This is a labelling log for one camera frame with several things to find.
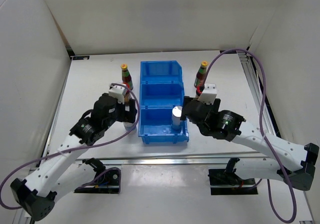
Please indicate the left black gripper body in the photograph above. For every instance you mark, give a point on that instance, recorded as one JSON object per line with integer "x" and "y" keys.
{"x": 118, "y": 115}

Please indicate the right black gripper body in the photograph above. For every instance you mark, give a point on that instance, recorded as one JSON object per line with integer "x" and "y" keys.
{"x": 215, "y": 107}

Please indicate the silver-cap white shaker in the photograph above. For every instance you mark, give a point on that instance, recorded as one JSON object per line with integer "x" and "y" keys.
{"x": 176, "y": 122}
{"x": 131, "y": 128}

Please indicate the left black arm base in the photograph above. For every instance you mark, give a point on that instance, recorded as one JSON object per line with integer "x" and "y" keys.
{"x": 109, "y": 183}

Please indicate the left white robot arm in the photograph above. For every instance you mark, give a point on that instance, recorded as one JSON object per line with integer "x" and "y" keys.
{"x": 38, "y": 193}

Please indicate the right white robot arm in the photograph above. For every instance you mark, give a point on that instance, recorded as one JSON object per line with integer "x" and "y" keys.
{"x": 294, "y": 164}

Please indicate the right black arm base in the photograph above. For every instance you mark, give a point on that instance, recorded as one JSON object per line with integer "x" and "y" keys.
{"x": 222, "y": 184}

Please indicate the left red-lid chili jar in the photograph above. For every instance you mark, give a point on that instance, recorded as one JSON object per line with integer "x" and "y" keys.
{"x": 127, "y": 96}

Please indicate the red-lid chili jar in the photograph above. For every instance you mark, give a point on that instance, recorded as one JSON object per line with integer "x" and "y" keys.
{"x": 199, "y": 91}
{"x": 127, "y": 96}

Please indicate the right red-lid chili jar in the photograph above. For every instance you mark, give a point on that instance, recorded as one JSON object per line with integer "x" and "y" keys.
{"x": 199, "y": 91}

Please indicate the right yellow-cap sauce bottle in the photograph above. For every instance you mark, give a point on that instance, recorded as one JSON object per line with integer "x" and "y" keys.
{"x": 200, "y": 74}

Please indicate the yellow-cap sauce bottle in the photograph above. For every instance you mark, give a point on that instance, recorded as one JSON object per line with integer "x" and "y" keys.
{"x": 126, "y": 76}
{"x": 200, "y": 74}

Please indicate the blue three-compartment plastic bin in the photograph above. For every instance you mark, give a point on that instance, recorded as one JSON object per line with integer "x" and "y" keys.
{"x": 161, "y": 89}

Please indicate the left yellow-cap sauce bottle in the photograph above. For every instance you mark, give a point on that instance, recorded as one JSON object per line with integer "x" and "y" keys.
{"x": 126, "y": 76}

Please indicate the left black corner label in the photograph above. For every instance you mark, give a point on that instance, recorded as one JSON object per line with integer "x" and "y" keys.
{"x": 81, "y": 57}

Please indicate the black corner label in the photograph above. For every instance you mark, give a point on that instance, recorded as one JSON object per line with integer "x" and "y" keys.
{"x": 226, "y": 51}
{"x": 81, "y": 57}

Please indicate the right black corner label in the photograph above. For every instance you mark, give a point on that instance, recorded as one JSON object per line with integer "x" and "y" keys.
{"x": 226, "y": 51}

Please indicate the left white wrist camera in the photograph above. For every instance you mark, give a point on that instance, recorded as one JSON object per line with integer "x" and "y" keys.
{"x": 119, "y": 92}

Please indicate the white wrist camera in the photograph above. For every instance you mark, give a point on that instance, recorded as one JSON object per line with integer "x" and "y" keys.
{"x": 209, "y": 94}
{"x": 119, "y": 92}

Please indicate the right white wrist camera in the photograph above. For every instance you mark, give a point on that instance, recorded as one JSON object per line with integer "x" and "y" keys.
{"x": 209, "y": 94}

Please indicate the aluminium front rail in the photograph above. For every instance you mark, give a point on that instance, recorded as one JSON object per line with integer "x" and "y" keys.
{"x": 155, "y": 160}

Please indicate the aluminium rail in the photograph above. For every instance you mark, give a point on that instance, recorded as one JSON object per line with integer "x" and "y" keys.
{"x": 155, "y": 160}
{"x": 254, "y": 79}

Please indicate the aluminium right rail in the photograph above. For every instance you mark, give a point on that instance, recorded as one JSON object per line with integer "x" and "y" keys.
{"x": 254, "y": 79}

